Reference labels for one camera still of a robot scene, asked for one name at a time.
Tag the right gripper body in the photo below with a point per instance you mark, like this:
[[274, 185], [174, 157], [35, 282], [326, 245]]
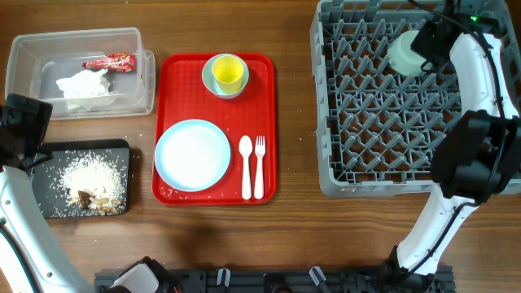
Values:
[[424, 42]]

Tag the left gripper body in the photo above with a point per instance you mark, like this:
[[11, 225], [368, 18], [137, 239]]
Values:
[[27, 127]]

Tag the mint green bowl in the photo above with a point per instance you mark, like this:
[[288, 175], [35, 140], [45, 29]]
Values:
[[405, 61]]

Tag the white napkin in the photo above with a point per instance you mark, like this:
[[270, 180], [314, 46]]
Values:
[[86, 90]]

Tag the food scraps and rice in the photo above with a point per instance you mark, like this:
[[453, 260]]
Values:
[[93, 183]]

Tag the red snack wrapper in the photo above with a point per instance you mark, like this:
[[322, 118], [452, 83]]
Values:
[[119, 62]]

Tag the large light blue plate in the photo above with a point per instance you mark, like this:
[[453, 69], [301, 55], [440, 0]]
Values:
[[192, 155]]

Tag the yellow plastic cup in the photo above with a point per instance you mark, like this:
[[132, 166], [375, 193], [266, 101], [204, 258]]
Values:
[[228, 71]]

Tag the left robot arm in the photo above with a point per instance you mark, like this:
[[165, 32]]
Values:
[[31, 258]]

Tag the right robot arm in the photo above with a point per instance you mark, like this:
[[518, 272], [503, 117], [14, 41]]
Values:
[[477, 157]]

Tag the clear plastic waste bin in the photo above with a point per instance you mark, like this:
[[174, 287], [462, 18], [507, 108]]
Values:
[[37, 61]]

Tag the black food waste tray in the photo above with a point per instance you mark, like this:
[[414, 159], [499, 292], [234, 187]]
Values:
[[53, 163]]

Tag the grey dishwasher rack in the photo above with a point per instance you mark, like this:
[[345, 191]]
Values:
[[377, 129]]

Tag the white plastic fork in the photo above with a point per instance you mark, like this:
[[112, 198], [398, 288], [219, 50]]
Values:
[[260, 153]]

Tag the red serving tray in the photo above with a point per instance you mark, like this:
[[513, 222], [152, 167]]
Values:
[[182, 95]]

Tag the small light blue bowl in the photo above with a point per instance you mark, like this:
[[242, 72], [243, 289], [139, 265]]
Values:
[[211, 83]]

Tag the white plastic spoon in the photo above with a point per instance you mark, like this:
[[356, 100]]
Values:
[[245, 150]]

